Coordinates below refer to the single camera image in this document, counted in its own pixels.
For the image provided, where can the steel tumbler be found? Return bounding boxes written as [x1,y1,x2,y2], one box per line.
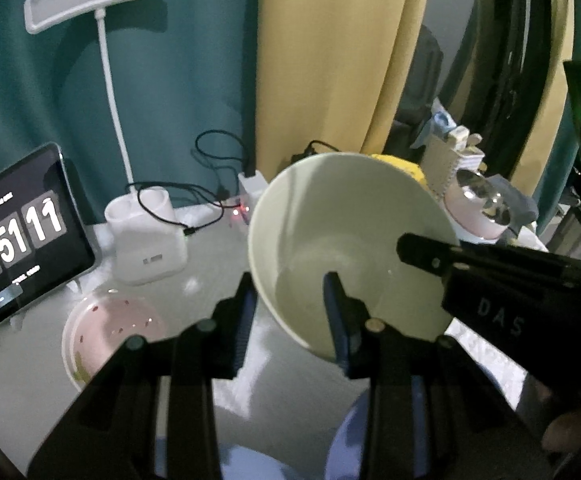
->
[545,200,581,263]

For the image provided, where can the yellow packet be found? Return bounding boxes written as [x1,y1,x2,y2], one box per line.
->
[370,154,428,196]

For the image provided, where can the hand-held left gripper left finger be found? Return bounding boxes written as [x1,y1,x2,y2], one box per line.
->
[25,272,258,480]

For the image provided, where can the blue snack packet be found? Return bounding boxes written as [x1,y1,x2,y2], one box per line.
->
[410,100,458,148]

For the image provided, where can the dark window frame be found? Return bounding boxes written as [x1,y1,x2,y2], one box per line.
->
[450,0,546,171]

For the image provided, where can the small white bowl pink inside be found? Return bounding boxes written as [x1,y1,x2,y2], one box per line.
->
[61,287,167,393]

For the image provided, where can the black charger cable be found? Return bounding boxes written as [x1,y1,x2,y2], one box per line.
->
[303,140,341,161]
[195,130,251,201]

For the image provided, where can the white power strip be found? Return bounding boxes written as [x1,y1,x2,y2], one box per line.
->
[220,199,251,226]

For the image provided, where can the tablet showing clock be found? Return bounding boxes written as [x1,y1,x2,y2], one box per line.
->
[0,142,96,325]

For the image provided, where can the grey cloth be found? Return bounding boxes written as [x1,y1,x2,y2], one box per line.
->
[490,175,540,236]

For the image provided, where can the white textured tablecloth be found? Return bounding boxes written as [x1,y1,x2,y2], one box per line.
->
[0,205,551,480]

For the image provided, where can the pink steel-lined bowl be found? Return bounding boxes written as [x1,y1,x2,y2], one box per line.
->
[443,169,518,240]

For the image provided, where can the white charger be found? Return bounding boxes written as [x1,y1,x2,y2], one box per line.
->
[238,171,268,211]

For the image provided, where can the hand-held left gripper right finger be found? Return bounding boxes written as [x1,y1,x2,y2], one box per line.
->
[323,271,556,480]

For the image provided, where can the person's right hand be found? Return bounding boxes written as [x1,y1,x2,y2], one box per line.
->
[520,375,581,456]

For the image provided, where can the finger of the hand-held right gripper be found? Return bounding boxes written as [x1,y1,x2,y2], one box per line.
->
[396,232,463,282]

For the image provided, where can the yellow curtain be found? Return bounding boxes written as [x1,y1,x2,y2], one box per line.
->
[510,0,576,196]
[255,0,433,181]

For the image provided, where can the black lamp cable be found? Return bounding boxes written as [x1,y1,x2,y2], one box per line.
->
[137,182,226,236]

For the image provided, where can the white basket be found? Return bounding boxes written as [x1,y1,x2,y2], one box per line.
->
[423,137,486,201]

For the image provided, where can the cream bowl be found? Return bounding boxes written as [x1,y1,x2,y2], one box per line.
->
[248,152,461,361]

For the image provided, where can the teal curtain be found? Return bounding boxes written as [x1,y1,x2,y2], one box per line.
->
[535,10,581,231]
[0,0,261,226]

